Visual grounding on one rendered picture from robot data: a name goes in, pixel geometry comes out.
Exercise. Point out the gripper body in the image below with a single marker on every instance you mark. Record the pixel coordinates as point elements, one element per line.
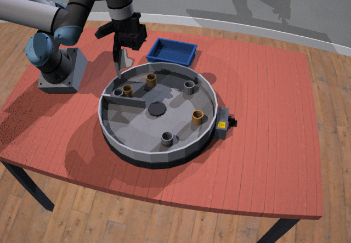
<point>131,33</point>

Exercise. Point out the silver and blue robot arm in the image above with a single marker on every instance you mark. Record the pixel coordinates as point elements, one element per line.
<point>57,24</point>

